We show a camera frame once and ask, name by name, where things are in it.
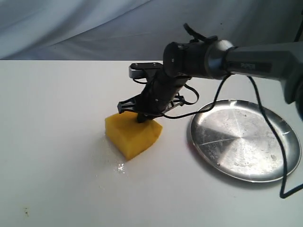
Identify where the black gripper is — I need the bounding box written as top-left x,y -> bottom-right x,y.
117,70 -> 191,123

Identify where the yellow sponge block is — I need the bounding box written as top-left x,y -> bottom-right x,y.
105,112 -> 162,161

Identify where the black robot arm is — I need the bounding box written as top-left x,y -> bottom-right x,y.
117,39 -> 303,122

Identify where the round steel plate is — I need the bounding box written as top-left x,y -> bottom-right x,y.
187,99 -> 302,183

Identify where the grey backdrop cloth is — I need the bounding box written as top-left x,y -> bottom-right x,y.
0,0 -> 303,61

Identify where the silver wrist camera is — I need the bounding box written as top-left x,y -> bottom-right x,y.
129,62 -> 162,79

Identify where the black cable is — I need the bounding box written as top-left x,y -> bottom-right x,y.
132,23 -> 303,199

